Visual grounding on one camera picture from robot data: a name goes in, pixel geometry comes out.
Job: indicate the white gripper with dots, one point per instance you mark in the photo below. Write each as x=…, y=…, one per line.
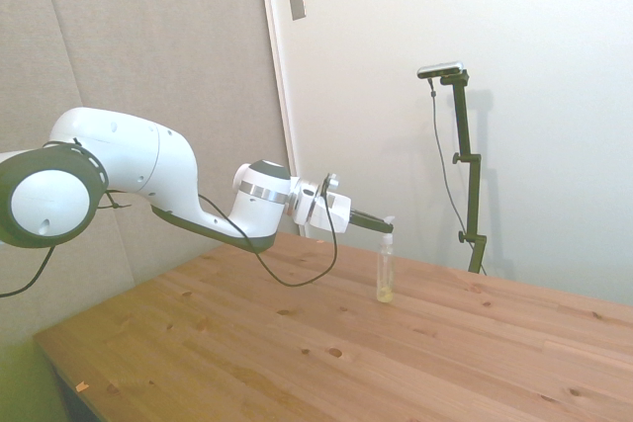
x=327, y=212

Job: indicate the clear sanitizer pump bottle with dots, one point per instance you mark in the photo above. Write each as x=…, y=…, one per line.
x=385, y=269

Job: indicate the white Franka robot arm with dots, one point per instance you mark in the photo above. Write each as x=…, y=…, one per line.
x=123, y=160

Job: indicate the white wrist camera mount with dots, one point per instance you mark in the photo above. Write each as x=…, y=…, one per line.
x=330, y=182

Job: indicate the black camera stand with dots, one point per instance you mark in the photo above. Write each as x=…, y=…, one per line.
x=470, y=170

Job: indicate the grey exterior camera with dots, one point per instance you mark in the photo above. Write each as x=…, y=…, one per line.
x=441, y=69

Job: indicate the white vertical wall trim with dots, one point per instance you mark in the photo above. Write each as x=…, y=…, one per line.
x=277, y=71

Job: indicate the grey wall plate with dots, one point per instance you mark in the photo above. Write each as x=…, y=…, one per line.
x=297, y=2

